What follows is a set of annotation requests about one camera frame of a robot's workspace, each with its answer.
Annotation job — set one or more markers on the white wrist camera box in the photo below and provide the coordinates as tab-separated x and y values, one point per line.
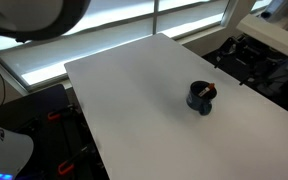
270	36

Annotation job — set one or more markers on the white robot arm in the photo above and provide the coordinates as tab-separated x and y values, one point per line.
27	16

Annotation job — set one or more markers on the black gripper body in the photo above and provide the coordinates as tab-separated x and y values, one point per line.
242	55

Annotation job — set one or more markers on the orange capped white marker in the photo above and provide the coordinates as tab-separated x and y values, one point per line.
205	90

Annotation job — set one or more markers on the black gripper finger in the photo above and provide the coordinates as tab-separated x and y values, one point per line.
247	77
221	59

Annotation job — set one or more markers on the gray window frame post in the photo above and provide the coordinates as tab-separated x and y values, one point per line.
227	11
155	16

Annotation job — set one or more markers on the gray office chair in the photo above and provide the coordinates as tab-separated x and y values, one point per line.
284	76

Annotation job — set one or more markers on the dark blue mug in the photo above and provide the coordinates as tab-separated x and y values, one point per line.
195	100

